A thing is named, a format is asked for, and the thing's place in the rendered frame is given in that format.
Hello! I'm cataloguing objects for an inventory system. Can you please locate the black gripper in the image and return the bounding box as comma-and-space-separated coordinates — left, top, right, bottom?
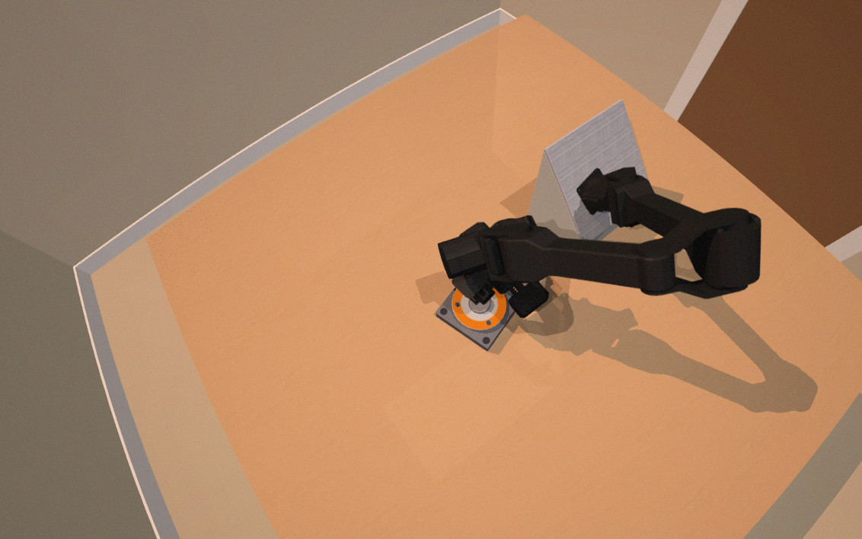
459, 222, 549, 318

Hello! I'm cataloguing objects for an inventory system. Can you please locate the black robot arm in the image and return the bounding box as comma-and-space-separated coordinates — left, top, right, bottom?
438, 167, 761, 305

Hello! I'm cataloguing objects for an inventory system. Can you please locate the orange round plate with tab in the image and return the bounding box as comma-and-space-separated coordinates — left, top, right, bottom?
452, 287, 506, 330

